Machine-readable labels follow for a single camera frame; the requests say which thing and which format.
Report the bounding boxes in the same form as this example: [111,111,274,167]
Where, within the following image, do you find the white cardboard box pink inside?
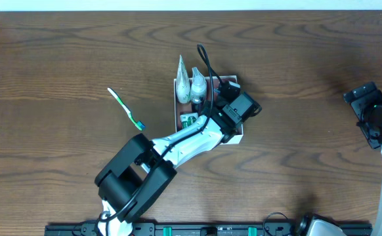
[173,75,244,146]

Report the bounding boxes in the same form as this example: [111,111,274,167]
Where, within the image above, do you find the clear foam pump bottle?
[190,67,207,104]

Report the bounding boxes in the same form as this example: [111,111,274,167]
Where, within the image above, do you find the green white soap box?
[180,113,198,128]

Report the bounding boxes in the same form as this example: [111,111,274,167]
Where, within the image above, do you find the white Pantene tube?
[175,56,190,104]

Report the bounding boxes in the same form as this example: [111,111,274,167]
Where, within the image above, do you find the green white toothbrush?
[107,87,146,131]

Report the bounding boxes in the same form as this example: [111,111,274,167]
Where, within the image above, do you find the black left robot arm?
[95,92,262,235]

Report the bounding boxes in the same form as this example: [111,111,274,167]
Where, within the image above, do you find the black mounting rail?
[45,221,374,236]

